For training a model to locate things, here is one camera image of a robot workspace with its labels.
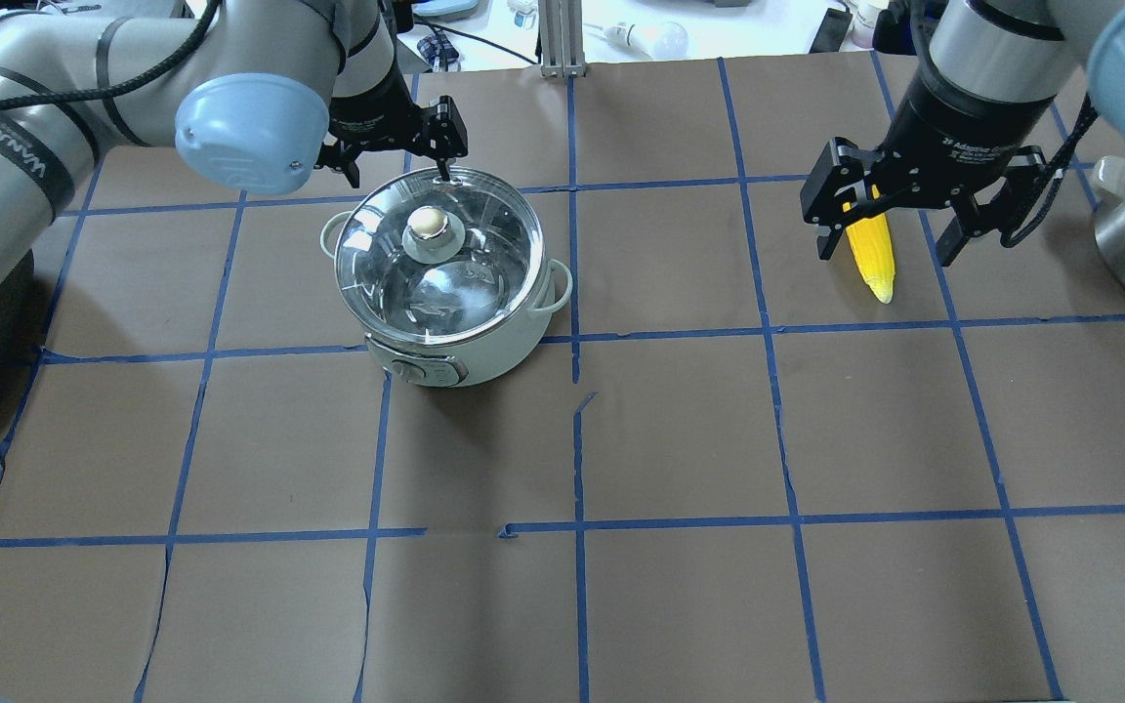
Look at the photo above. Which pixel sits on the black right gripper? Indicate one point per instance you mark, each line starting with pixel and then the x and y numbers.
pixel 953 135

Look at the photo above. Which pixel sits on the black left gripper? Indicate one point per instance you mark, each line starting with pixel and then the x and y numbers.
pixel 370 105

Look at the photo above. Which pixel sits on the yellow corn cob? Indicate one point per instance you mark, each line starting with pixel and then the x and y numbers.
pixel 871 244

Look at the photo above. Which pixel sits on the glass pot lid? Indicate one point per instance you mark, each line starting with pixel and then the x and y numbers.
pixel 424 262

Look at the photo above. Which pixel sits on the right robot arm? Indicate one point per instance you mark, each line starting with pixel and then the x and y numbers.
pixel 1004 92

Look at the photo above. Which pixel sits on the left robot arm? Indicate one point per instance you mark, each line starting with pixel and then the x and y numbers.
pixel 253 95

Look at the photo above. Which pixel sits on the pale green electric pot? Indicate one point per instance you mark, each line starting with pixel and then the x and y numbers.
pixel 474 361

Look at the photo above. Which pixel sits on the white light bulb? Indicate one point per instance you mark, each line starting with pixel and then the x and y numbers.
pixel 666 40

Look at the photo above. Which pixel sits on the aluminium frame post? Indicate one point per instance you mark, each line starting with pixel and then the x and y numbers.
pixel 560 32

